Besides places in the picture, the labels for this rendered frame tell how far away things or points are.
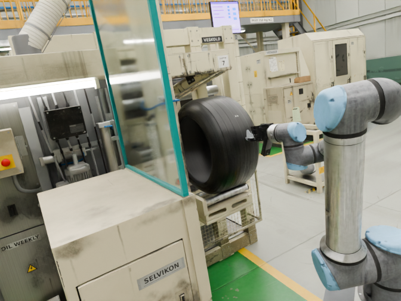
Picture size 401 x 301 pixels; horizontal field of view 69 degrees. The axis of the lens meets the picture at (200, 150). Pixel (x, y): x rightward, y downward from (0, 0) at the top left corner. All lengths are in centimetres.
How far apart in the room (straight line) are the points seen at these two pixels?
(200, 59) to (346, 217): 140
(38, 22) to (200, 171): 128
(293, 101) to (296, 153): 488
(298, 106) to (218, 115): 479
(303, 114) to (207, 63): 457
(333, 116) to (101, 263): 71
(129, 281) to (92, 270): 11
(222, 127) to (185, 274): 86
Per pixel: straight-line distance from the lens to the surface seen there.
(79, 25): 711
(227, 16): 574
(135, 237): 85
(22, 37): 176
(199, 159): 212
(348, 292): 158
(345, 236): 109
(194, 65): 201
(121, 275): 88
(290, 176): 431
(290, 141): 137
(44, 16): 180
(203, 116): 163
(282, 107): 607
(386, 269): 125
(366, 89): 89
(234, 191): 183
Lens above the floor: 159
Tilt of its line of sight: 13 degrees down
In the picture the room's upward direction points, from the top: 9 degrees counter-clockwise
